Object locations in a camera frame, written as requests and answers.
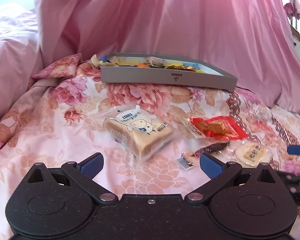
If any small dark jujube packet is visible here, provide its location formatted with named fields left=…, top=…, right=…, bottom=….
left=194, top=142, right=230, bottom=158

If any round rice cracker packet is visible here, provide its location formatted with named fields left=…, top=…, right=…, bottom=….
left=231, top=140, right=273, bottom=167

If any toast bread cow packet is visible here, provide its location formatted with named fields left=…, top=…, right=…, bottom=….
left=104, top=103, right=174, bottom=162

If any grey cardboard tray box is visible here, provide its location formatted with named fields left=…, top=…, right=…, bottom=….
left=100, top=53, right=238, bottom=90

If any round cookie clear packet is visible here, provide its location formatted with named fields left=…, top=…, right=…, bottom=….
left=145, top=56, right=166, bottom=68

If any small orange tangerine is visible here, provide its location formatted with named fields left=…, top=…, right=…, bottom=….
left=137, top=63, right=150, bottom=68

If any red spicy strip packet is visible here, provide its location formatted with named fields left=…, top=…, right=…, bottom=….
left=183, top=116, right=248, bottom=141

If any floral pink bedspread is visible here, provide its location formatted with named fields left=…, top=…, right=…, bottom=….
left=0, top=55, right=300, bottom=239

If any small torn wrapper piece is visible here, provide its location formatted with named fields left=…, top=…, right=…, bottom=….
left=177, top=153, right=194, bottom=171

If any gold foil snack packet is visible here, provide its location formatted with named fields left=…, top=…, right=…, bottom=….
left=165, top=64, right=197, bottom=72

